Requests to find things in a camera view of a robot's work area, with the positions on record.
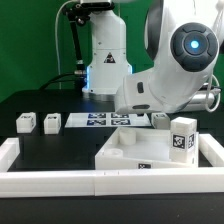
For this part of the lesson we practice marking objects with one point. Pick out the white square table top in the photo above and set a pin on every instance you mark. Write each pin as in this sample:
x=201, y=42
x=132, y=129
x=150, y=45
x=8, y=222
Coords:
x=139, y=148

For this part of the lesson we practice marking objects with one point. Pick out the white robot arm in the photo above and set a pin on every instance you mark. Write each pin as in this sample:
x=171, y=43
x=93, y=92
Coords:
x=181, y=37

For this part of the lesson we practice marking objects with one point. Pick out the white marker sheet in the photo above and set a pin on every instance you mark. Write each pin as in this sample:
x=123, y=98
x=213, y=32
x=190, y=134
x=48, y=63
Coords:
x=106, y=119

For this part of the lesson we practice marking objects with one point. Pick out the white U-shaped fence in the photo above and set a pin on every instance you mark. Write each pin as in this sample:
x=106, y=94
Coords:
x=101, y=183

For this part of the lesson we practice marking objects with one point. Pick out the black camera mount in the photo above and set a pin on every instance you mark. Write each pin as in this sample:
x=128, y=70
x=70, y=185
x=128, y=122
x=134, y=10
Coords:
x=80, y=12

